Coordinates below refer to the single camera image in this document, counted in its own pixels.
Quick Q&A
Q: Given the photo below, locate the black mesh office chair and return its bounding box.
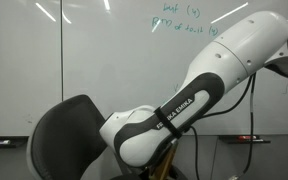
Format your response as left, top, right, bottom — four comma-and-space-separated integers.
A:
25, 93, 142, 180

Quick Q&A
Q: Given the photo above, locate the black cable with white section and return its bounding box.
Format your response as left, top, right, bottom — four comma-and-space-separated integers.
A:
236, 73, 257, 180

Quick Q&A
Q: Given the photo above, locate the red whiteboard marker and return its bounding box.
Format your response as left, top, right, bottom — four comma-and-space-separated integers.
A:
235, 134, 258, 141

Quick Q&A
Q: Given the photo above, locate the black velcro strap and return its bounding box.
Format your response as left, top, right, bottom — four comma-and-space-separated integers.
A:
153, 106, 184, 140

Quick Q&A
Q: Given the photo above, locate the black marker tray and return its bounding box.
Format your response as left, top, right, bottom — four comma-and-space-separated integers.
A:
0, 135, 29, 149
217, 134, 272, 145

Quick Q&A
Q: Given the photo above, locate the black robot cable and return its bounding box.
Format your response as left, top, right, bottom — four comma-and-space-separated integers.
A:
183, 73, 256, 180

